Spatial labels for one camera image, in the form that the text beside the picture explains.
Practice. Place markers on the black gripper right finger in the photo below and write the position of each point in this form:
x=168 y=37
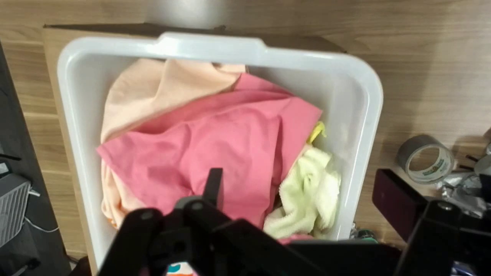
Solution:
x=446 y=246

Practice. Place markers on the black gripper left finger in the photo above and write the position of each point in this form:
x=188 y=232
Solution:
x=205 y=240

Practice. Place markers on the crumpled silver plastic wrap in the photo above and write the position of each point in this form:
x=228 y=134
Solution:
x=461 y=192

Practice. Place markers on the gray duct tape roll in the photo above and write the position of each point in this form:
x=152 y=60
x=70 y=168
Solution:
x=409 y=148

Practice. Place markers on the peach t-shirt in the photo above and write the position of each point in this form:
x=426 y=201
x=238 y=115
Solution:
x=154 y=86

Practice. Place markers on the pink t-shirt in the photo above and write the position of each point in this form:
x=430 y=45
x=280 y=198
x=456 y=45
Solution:
x=215 y=143

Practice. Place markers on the pale yellow-green towel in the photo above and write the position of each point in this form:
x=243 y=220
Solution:
x=307 y=189

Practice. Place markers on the gray ribbed box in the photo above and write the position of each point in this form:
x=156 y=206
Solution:
x=13 y=209

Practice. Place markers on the white plastic container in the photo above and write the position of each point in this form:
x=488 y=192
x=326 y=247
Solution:
x=205 y=48

